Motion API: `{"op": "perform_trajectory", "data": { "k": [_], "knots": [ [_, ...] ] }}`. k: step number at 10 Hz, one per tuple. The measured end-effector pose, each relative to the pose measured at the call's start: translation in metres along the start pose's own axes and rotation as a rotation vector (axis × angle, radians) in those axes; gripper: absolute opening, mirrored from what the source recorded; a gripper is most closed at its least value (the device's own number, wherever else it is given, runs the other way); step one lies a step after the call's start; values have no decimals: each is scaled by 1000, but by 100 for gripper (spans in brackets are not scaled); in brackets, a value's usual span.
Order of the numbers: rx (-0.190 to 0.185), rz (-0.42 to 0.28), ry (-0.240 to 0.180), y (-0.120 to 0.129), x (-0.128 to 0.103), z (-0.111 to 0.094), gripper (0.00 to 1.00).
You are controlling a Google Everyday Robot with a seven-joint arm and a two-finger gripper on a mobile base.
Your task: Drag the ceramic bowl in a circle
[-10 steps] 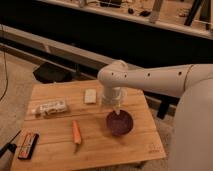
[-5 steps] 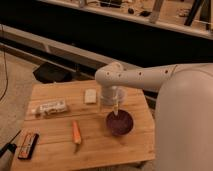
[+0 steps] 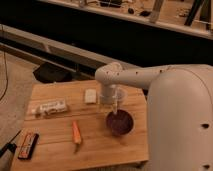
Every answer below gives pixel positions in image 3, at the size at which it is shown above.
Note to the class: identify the black tool at corner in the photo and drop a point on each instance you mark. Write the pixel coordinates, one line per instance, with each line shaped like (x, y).
(7, 152)

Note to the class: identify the dark purple ceramic bowl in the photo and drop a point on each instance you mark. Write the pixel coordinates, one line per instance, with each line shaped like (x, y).
(120, 123)

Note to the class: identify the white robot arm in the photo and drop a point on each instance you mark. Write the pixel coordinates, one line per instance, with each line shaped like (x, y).
(179, 111)

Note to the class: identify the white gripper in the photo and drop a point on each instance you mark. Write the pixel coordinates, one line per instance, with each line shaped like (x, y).
(108, 96)

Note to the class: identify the white wrapped package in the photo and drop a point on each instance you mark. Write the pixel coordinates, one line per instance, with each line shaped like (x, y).
(49, 108)

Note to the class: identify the black floor object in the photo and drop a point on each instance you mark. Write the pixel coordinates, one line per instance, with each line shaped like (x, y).
(49, 73)

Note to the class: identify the orange carrot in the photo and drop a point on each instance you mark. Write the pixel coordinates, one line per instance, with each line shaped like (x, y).
(76, 133)

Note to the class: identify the white rectangular block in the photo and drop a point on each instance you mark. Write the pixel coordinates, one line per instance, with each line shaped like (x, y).
(90, 96)

